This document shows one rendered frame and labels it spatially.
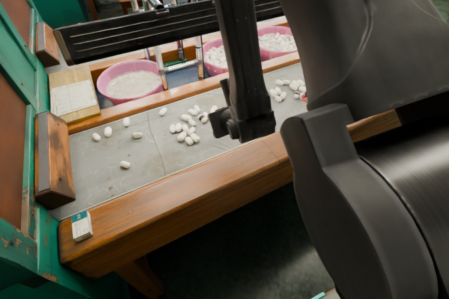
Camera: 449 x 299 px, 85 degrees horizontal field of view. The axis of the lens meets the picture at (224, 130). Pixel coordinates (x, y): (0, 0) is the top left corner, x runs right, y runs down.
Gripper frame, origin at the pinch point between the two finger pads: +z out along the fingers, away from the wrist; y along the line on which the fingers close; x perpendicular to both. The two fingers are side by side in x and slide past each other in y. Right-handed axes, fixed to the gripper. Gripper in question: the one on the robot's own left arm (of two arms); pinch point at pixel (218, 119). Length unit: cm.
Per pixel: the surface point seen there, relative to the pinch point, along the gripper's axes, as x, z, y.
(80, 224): 11.8, -1.8, 40.5
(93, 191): 8.0, 9.5, 37.7
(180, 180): 12.3, 0.3, 15.5
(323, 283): 94, 22, -33
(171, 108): -6.4, 26.1, 7.2
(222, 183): 16.1, -4.3, 5.9
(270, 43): -22, 44, -54
